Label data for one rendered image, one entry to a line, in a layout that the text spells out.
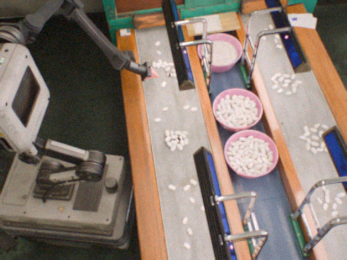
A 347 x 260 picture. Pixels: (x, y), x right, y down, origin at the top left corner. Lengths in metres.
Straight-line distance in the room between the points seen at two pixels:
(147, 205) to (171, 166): 0.24
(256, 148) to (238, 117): 0.21
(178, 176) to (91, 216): 0.56
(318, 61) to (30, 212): 1.84
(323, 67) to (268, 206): 0.90
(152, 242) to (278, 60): 1.30
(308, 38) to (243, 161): 0.94
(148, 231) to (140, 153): 0.41
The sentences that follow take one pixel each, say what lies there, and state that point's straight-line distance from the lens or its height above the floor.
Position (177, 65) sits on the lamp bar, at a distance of 1.92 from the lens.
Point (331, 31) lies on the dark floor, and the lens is 3.81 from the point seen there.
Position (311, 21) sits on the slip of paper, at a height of 0.77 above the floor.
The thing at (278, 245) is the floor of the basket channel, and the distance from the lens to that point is 1.95.
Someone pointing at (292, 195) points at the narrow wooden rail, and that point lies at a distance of 1.97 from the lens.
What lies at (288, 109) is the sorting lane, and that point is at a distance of 2.23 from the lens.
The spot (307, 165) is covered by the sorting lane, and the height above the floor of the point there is 0.74.
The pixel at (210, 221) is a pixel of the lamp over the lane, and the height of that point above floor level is 1.07.
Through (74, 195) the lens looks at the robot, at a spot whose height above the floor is 0.47.
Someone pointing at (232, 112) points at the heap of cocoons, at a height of 0.74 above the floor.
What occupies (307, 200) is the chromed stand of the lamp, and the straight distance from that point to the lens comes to 1.73.
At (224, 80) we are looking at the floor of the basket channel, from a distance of 2.38.
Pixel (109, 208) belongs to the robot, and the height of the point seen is 0.48.
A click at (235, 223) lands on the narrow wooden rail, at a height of 0.76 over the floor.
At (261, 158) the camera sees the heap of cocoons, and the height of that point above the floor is 0.73.
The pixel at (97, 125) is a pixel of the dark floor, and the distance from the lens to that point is 3.07.
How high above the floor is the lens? 2.51
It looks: 58 degrees down
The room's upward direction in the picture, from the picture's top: 4 degrees counter-clockwise
